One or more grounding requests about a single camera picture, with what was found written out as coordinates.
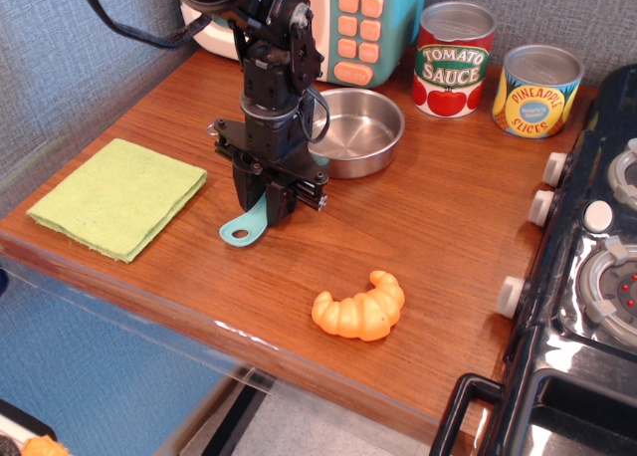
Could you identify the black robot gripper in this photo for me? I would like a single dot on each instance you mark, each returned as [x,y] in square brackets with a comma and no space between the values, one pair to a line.
[282,139]

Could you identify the teal dish brush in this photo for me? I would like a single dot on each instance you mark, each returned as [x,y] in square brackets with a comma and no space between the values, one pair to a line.
[246,229]

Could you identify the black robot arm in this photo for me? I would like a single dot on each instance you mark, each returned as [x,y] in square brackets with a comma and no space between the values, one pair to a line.
[274,42]

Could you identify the stainless steel pot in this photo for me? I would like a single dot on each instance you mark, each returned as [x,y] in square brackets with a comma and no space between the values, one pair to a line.
[358,130]

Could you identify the green folded cloth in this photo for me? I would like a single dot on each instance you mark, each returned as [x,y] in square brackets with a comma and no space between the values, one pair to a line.
[120,199]

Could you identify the orange toy croissant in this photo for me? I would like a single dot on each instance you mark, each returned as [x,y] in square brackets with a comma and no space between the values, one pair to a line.
[367,316]

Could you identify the teal toy microwave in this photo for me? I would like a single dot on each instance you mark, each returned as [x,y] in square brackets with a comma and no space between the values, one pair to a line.
[361,41]

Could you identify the tomato sauce can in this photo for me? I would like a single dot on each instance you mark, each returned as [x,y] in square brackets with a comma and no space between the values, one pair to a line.
[452,56]

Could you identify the pineapple slices can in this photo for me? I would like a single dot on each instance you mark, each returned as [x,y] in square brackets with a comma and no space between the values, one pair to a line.
[536,91]

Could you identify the orange fuzzy object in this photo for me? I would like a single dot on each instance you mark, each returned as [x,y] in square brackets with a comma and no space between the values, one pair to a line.
[44,446]

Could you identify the black toy stove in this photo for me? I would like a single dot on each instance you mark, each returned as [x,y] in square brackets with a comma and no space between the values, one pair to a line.
[569,386]

